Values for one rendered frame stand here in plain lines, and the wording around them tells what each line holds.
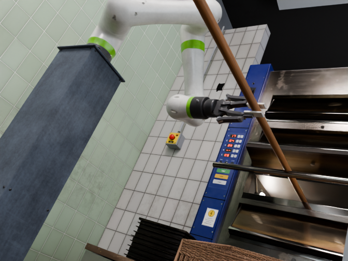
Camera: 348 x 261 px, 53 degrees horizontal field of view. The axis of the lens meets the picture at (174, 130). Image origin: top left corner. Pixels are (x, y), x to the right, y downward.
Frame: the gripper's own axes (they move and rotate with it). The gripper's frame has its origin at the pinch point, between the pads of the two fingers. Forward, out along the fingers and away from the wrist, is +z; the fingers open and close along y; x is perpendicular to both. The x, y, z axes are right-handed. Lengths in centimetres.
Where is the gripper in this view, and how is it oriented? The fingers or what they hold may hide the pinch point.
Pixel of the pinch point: (255, 110)
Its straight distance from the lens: 132.8
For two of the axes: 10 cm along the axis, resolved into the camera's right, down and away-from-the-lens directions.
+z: 8.1, 0.7, -5.9
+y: -3.7, 8.3, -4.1
